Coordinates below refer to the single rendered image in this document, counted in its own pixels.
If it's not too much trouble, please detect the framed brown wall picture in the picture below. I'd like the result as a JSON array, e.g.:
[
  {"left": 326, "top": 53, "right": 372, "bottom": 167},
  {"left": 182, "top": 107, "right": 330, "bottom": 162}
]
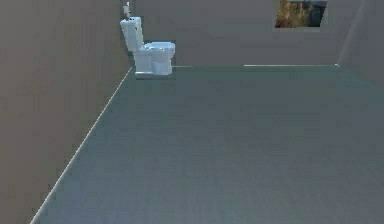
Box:
[{"left": 272, "top": 0, "right": 329, "bottom": 32}]

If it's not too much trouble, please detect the white toilet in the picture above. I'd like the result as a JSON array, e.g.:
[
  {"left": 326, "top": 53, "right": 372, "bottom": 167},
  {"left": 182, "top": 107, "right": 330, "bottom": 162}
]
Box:
[{"left": 119, "top": 16, "right": 177, "bottom": 77}]

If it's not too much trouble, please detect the white spray bottle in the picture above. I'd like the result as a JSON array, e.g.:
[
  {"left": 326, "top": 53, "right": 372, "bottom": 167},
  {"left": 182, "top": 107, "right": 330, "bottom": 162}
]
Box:
[{"left": 122, "top": 1, "right": 132, "bottom": 20}]

